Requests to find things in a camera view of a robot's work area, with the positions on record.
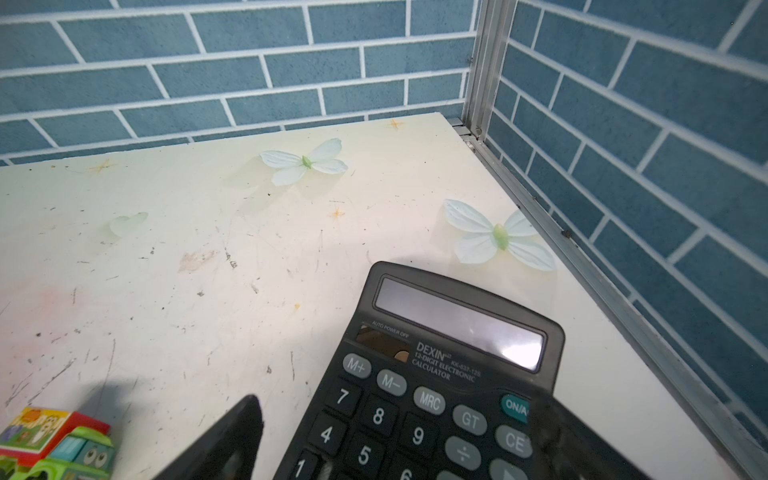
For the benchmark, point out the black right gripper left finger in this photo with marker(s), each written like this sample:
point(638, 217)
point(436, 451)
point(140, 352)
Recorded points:
point(227, 450)

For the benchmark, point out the colourful toy truck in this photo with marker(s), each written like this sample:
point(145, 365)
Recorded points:
point(52, 444)

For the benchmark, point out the black Dexin desk calculator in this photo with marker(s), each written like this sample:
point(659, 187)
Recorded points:
point(433, 379)

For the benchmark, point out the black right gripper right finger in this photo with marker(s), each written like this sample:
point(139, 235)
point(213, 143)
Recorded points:
point(564, 447)

